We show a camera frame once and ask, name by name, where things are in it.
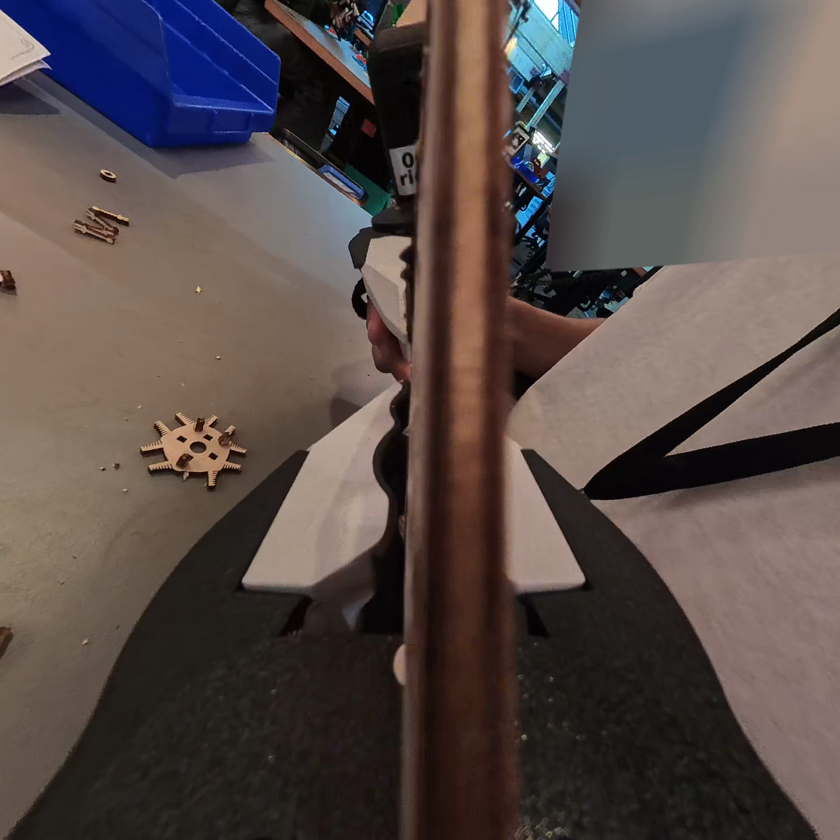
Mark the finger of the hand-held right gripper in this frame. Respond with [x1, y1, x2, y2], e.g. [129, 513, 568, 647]
[362, 236, 410, 360]

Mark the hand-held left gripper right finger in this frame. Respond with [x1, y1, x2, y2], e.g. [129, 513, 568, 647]
[511, 448, 586, 596]

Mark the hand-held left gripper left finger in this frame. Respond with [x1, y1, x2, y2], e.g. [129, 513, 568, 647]
[241, 382, 412, 632]

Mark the wooden parts sheet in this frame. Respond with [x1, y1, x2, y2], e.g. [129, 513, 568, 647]
[399, 0, 521, 840]

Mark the person's right forearm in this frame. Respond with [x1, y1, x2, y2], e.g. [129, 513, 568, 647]
[511, 295, 606, 382]

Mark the grey desk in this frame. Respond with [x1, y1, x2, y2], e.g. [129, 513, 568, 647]
[0, 69, 411, 821]

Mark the person's right hand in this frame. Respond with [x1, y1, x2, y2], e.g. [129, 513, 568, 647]
[366, 298, 411, 383]

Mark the wooden workbench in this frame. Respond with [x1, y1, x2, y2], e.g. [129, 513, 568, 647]
[264, 0, 376, 106]

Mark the spoked wooden gear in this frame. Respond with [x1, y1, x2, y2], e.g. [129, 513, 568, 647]
[139, 411, 248, 490]

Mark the blue plastic bin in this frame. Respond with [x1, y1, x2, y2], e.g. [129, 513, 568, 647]
[0, 0, 282, 149]

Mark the instruction booklet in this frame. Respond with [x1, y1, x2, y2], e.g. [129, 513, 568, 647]
[0, 10, 53, 88]

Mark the black lanyard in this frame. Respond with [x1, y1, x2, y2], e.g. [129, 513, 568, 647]
[583, 307, 840, 503]

